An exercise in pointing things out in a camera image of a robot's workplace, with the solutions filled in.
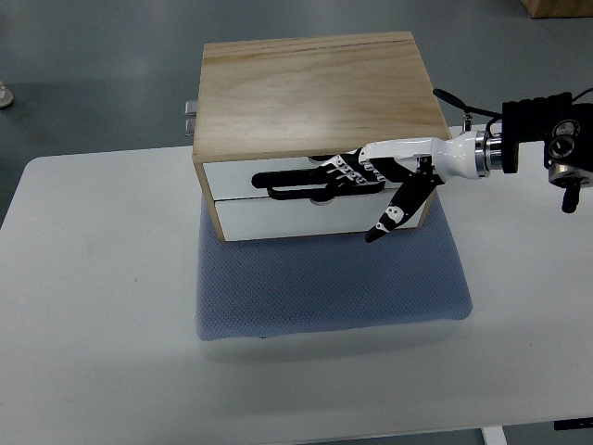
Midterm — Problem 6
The blue-grey mesh cushion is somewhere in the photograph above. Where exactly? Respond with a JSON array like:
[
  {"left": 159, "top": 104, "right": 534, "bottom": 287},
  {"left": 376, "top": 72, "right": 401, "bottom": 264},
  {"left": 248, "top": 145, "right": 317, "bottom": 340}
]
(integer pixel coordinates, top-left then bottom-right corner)
[{"left": 196, "top": 199, "right": 473, "bottom": 341}]

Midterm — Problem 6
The white shoe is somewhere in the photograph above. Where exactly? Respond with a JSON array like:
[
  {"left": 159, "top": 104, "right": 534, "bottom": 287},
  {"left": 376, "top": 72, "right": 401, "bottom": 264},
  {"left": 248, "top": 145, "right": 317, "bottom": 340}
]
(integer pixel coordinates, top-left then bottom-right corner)
[{"left": 0, "top": 83, "right": 14, "bottom": 108}]

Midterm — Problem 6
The wooden drawer cabinet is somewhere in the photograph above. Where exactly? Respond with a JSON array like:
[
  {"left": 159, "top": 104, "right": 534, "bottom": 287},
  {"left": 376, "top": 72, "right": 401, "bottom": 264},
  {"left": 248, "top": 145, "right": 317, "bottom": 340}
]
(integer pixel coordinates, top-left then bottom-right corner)
[{"left": 193, "top": 32, "right": 449, "bottom": 241}]

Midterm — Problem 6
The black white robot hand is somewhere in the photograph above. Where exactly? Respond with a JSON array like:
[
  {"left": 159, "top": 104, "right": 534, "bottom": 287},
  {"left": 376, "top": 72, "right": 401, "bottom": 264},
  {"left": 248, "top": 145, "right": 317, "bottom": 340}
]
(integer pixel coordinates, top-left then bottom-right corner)
[{"left": 307, "top": 133, "right": 478, "bottom": 244}]

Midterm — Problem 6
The white lower drawer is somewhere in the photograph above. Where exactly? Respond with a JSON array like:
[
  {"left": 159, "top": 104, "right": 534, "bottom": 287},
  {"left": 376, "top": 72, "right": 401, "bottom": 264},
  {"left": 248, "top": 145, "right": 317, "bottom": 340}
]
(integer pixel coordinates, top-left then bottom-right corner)
[{"left": 215, "top": 185, "right": 432, "bottom": 242}]

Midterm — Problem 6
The white table leg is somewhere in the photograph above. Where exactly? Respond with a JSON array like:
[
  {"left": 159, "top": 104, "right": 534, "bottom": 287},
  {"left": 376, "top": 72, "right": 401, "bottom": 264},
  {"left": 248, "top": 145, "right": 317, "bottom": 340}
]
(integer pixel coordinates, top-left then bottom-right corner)
[{"left": 481, "top": 426, "right": 508, "bottom": 445}]

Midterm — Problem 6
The white drawer black handle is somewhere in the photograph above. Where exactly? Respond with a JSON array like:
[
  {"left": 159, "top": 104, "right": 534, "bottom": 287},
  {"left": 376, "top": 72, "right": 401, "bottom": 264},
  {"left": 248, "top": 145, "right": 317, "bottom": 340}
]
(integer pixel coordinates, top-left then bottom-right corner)
[{"left": 196, "top": 155, "right": 399, "bottom": 203}]

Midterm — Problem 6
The cardboard box corner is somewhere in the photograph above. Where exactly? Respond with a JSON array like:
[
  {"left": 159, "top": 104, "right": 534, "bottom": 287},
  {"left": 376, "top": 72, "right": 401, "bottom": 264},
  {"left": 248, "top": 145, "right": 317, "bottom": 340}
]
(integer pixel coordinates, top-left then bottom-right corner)
[{"left": 522, "top": 0, "right": 593, "bottom": 19}]

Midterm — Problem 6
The metal clamp behind cabinet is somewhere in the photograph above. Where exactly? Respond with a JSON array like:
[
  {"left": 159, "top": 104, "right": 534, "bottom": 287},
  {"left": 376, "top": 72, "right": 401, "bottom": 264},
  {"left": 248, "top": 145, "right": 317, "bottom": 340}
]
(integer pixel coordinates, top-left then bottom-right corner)
[{"left": 184, "top": 99, "right": 197, "bottom": 136}]

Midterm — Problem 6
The black table control panel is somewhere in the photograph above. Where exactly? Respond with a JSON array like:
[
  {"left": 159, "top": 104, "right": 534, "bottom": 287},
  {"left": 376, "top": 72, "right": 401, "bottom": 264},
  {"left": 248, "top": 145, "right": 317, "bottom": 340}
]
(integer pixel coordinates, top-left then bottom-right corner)
[{"left": 553, "top": 417, "right": 593, "bottom": 431}]

